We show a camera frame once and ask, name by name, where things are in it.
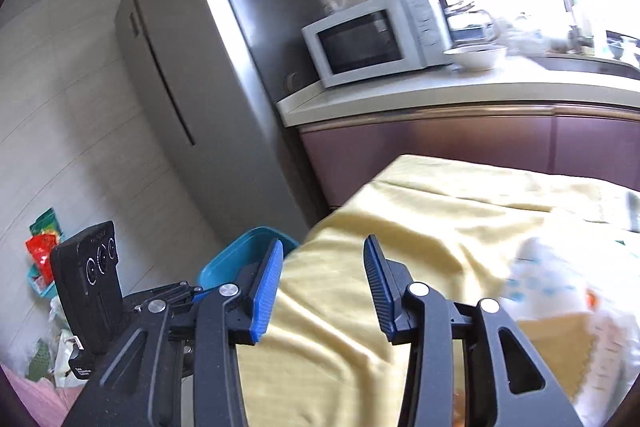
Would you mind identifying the red snack bag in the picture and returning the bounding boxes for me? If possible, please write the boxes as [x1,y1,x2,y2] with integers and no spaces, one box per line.
[26,232,57,285]

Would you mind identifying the yellow patterned tablecloth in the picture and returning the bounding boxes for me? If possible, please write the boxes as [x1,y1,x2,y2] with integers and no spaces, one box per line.
[237,153,640,427]

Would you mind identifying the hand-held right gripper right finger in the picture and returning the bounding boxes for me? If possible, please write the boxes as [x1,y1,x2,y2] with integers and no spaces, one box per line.
[363,235,585,427]

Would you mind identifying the purple kitchen cabinet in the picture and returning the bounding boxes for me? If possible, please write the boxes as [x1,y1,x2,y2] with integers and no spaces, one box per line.
[299,104,640,210]

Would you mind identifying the glass jar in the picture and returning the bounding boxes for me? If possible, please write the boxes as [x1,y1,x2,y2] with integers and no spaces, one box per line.
[446,7,497,45]

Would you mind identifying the green snack bag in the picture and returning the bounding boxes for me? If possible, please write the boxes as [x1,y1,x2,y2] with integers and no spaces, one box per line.
[29,208,62,239]

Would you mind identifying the steel kitchen sink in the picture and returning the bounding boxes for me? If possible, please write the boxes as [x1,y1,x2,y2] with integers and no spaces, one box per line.
[540,51,640,80]

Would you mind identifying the white bowl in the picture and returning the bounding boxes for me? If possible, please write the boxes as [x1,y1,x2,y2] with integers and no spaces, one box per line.
[443,45,508,70]

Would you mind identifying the blue plastic bin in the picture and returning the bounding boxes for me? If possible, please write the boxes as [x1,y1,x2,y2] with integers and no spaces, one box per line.
[198,226,301,290]

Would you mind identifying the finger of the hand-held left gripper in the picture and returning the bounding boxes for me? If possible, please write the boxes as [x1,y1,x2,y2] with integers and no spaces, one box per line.
[122,281,208,314]

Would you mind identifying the white microwave oven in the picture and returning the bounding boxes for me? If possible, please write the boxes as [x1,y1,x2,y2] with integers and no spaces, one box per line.
[301,0,453,88]

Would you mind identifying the white blue printed packet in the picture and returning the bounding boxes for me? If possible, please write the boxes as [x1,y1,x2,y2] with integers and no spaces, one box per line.
[502,237,593,323]

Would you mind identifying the silver refrigerator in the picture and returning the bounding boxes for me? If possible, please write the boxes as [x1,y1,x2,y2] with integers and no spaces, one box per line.
[115,0,331,248]

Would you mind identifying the pink cloth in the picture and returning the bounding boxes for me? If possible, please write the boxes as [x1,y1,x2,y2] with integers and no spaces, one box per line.
[0,369,78,427]

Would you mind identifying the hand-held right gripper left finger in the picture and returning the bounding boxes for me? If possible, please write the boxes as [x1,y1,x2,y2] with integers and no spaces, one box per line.
[62,238,284,427]

